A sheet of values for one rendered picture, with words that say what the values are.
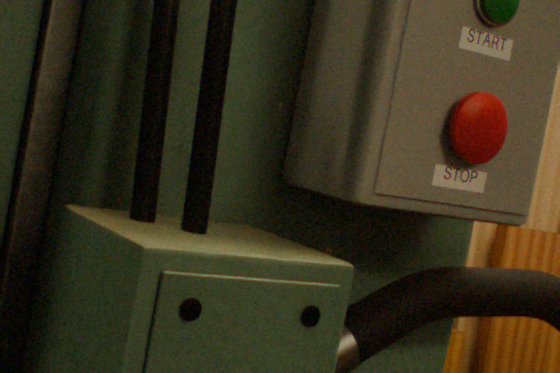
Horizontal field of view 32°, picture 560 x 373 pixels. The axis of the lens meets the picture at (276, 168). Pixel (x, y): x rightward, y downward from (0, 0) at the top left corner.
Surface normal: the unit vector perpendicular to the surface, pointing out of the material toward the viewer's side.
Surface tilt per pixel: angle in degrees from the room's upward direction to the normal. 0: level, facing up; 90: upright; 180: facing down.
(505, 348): 87
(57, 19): 90
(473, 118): 87
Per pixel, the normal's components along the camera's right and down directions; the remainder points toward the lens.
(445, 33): 0.53, 0.15
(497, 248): -0.88, -0.15
